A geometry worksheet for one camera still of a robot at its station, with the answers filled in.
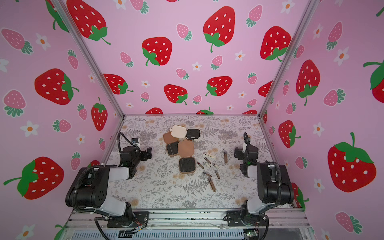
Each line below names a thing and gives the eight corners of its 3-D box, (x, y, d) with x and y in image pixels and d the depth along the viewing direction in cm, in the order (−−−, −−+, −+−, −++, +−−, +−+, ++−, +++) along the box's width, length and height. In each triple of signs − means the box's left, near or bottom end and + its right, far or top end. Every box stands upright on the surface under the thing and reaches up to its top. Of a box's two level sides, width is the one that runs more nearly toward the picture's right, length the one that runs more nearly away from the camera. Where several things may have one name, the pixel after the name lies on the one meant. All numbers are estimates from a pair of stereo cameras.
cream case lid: (170, 138, 109) (169, 135, 107) (171, 128, 116) (170, 125, 113) (186, 138, 109) (185, 135, 107) (186, 128, 116) (186, 125, 113)
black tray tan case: (178, 172, 92) (178, 170, 91) (179, 158, 98) (179, 157, 97) (195, 172, 92) (195, 170, 91) (195, 158, 98) (195, 157, 97)
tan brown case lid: (177, 157, 98) (177, 153, 95) (179, 142, 106) (178, 138, 102) (193, 157, 98) (193, 153, 95) (193, 142, 106) (193, 138, 102)
